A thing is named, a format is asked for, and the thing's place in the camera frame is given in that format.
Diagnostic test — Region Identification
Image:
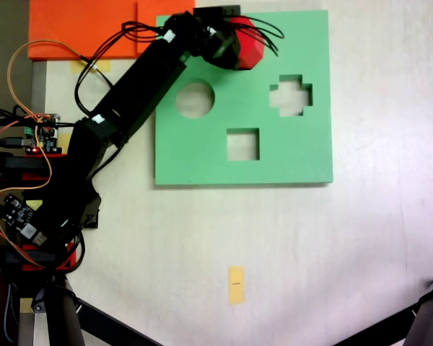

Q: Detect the red octagonal pillar block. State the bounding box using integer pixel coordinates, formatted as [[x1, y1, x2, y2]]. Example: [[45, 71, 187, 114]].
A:
[[229, 15, 267, 72]]

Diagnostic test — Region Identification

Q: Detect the thin orange wire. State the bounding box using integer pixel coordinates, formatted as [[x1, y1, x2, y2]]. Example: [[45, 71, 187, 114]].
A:
[[7, 39, 95, 125]]

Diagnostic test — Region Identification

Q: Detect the black USB cable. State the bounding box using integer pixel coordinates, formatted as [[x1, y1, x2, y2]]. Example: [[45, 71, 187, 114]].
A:
[[0, 136, 28, 149]]

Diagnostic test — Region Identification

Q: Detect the green circuit board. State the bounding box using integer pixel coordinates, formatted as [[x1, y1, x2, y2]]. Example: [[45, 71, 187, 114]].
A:
[[22, 112, 62, 154]]

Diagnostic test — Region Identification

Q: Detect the black circuit board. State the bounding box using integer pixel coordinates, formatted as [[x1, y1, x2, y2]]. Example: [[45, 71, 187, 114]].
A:
[[0, 193, 38, 232]]

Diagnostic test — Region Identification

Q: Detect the yellow tape label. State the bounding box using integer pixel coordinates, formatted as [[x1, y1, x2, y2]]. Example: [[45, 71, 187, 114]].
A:
[[227, 265, 247, 306]]

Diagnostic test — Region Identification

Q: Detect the yellow tape strip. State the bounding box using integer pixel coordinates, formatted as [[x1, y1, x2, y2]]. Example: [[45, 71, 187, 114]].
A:
[[69, 58, 113, 74]]

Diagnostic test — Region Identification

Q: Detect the green shape sorter board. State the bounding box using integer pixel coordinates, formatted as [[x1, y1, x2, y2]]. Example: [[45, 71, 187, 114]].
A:
[[153, 9, 335, 187]]

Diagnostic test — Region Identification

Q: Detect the blue braided cable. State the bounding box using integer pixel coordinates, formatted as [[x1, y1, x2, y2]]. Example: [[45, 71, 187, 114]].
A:
[[2, 282, 17, 344]]

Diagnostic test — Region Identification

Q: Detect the thin black servo cable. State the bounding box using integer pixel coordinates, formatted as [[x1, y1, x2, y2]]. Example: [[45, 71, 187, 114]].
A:
[[74, 53, 117, 115]]

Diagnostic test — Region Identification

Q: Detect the black gripper motor cable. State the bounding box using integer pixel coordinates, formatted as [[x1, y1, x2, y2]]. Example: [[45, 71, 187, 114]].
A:
[[223, 14, 286, 59]]

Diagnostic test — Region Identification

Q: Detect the black tripod leg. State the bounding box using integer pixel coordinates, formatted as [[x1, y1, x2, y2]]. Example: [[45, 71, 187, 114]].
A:
[[30, 276, 87, 346], [405, 270, 433, 346]]

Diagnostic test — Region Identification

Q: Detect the small module with code sticker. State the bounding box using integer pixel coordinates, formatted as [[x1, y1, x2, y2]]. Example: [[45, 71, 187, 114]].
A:
[[19, 222, 49, 248]]

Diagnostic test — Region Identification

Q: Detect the red black table clamp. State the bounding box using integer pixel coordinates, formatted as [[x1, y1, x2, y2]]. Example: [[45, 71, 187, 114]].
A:
[[0, 242, 77, 272], [0, 151, 71, 182]]

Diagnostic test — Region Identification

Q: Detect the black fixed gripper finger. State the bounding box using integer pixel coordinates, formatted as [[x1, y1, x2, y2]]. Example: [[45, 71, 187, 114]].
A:
[[204, 38, 242, 72]]

